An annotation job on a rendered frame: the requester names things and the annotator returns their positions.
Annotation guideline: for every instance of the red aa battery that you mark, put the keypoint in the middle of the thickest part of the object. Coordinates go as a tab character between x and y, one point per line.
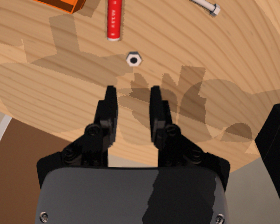
114	19

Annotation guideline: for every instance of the orange three-compartment bin rack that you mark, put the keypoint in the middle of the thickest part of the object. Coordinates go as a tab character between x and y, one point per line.
69	6

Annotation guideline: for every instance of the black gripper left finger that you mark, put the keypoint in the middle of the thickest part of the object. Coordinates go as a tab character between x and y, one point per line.
91	148

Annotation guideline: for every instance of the silver hex nut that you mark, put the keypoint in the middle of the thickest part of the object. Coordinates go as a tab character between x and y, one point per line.
133	58

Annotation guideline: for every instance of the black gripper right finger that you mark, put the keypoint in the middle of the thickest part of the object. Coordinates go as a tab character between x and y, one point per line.
173	147

